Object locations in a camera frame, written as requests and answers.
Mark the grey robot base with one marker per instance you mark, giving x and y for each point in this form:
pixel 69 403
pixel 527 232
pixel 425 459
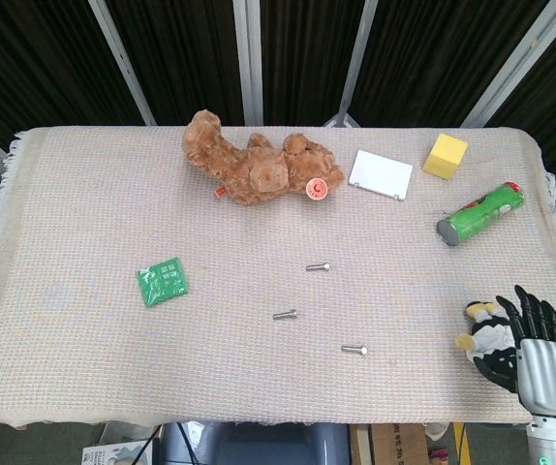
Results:
pixel 258 443

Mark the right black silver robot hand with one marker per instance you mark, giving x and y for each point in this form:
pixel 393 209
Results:
pixel 546 373

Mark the round red hang tag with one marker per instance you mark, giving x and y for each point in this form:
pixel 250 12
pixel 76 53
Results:
pixel 316 189

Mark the green chips can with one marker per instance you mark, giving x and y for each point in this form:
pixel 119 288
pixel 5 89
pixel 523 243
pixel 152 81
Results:
pixel 481 213

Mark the beige woven tablecloth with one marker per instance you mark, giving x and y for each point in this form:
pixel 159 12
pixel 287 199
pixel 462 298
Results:
pixel 113 363

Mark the black curtain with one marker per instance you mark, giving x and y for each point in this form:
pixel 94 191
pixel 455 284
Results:
pixel 186 48

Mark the printed white booklet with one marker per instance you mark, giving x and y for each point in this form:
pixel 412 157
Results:
pixel 113 455

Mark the green foil sachet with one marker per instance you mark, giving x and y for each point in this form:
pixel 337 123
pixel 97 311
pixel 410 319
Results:
pixel 162 282

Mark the brown cardboard box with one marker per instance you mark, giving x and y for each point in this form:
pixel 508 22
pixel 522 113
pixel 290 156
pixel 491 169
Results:
pixel 394 445

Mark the white flat plastic case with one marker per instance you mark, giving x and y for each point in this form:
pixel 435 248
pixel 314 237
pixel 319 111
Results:
pixel 379 173

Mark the black white plush doll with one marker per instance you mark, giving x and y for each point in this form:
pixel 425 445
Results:
pixel 488 334

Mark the brown teddy bear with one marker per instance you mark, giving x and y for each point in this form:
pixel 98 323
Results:
pixel 239 164

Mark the yellow foam cube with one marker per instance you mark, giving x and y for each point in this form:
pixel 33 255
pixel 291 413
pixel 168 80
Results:
pixel 442 160

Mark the steel bolt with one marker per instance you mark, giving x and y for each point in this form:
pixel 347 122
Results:
pixel 354 349
pixel 317 267
pixel 285 315

